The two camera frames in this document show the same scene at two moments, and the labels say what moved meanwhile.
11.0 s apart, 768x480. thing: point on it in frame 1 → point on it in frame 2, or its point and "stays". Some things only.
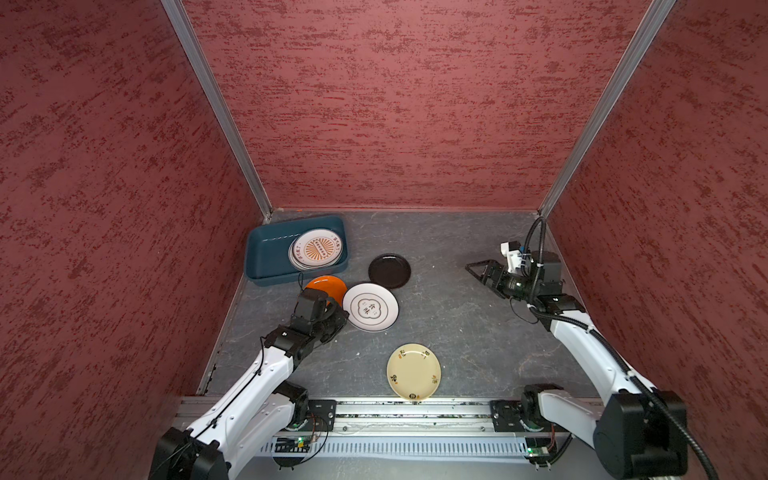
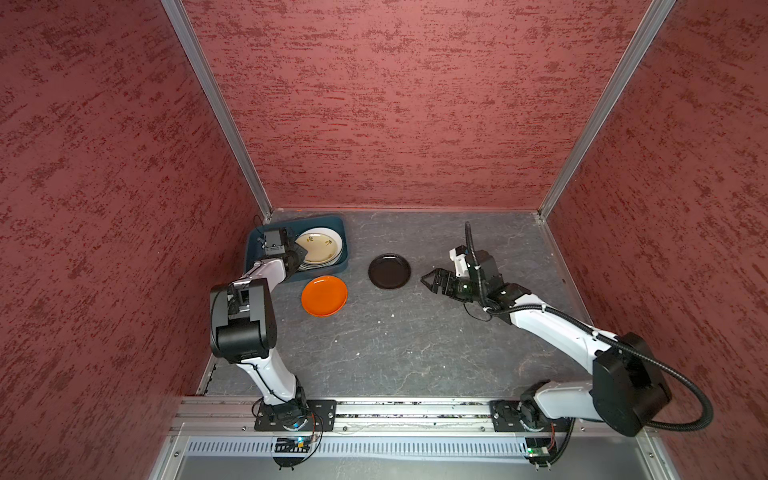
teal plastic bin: [268, 245] stays
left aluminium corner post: [180, 20] stays
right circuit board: [538, 446] stays
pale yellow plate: [414, 371] → [323, 245]
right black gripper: [491, 266] → [439, 273]
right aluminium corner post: [652, 21] stays
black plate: [390, 270] stays
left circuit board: [292, 445] stays
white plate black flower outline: [371, 306] → [312, 266]
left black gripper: [340, 317] → [301, 252]
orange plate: [333, 287] stays
